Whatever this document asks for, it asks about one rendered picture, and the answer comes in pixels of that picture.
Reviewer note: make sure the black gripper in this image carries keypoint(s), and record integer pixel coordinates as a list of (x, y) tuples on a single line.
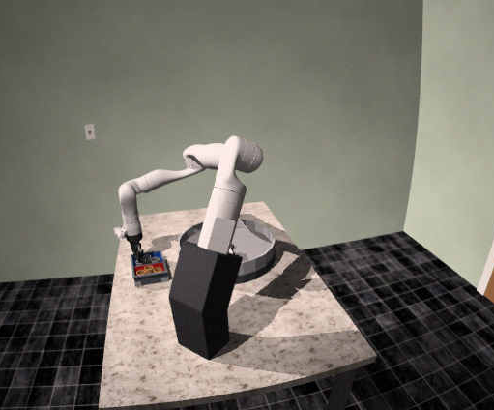
[(136, 246)]

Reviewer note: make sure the grey round turntable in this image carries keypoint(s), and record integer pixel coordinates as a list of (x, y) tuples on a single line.
[(250, 240)]

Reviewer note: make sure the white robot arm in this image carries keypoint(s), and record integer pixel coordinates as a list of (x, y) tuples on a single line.
[(227, 197)]

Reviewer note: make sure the grey divided bin with blue and red compartments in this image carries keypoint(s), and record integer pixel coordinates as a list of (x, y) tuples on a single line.
[(149, 278)]

